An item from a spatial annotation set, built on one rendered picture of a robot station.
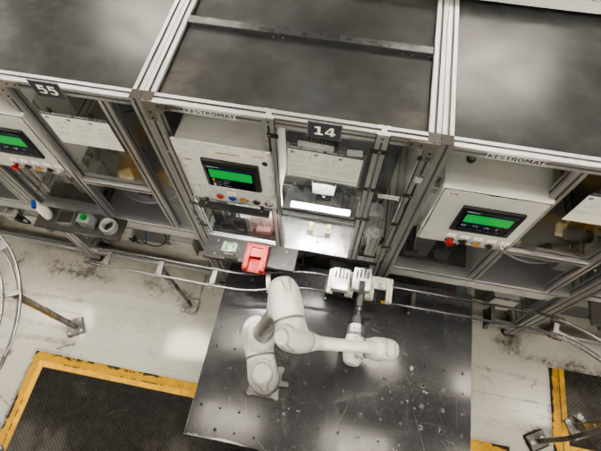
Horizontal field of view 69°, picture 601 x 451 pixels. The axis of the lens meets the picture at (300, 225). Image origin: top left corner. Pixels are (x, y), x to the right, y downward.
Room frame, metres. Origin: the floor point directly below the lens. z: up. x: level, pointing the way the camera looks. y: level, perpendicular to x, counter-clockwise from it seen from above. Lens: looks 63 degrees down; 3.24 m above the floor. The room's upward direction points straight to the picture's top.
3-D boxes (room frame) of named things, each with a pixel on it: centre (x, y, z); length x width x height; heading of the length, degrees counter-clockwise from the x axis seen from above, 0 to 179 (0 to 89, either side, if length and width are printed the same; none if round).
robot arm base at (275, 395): (0.32, 0.18, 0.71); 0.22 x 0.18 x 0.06; 79
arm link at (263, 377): (0.33, 0.20, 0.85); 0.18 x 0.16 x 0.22; 11
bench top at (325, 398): (0.44, -0.21, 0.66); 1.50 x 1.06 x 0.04; 79
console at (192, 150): (1.18, 0.30, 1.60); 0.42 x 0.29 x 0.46; 79
